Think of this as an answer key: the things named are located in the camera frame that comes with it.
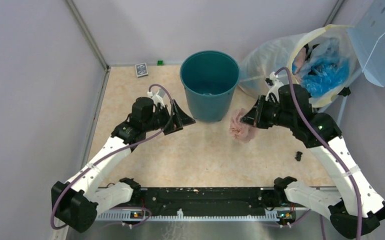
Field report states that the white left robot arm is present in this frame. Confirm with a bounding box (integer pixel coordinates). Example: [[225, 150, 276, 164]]
[[50, 97, 196, 233]]

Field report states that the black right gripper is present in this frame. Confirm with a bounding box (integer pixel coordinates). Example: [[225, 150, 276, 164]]
[[239, 94, 294, 129]]

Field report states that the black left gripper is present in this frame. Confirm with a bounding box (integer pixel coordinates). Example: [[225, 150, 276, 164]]
[[143, 99, 196, 135]]

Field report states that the large translucent bag of trash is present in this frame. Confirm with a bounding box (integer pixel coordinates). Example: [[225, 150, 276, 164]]
[[239, 24, 357, 108]]

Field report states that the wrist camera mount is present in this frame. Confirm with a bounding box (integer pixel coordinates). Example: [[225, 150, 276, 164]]
[[147, 88, 166, 108], [265, 71, 284, 103]]

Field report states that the pink plastic trash bag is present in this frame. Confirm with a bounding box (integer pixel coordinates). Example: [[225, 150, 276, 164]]
[[228, 108, 257, 143]]

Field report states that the playing card deck box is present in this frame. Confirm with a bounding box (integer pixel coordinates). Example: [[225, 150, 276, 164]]
[[134, 62, 149, 78]]

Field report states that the teal plastic trash bin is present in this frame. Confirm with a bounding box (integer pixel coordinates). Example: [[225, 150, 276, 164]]
[[179, 50, 240, 123]]

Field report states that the light blue perforated metal rack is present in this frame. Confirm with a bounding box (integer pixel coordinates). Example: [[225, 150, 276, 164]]
[[347, 0, 385, 87]]

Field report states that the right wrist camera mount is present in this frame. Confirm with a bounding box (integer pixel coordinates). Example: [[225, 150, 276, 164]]
[[265, 71, 284, 103]]

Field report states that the small black plastic clip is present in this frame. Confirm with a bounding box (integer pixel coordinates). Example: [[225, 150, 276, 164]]
[[294, 151, 303, 162]]

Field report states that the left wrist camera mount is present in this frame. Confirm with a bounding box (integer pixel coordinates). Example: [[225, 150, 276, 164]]
[[147, 88, 166, 108]]

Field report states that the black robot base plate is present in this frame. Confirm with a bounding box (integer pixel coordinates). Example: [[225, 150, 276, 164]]
[[126, 186, 308, 219]]

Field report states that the white cable duct strip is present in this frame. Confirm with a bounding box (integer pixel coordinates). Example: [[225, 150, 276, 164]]
[[96, 209, 279, 222]]

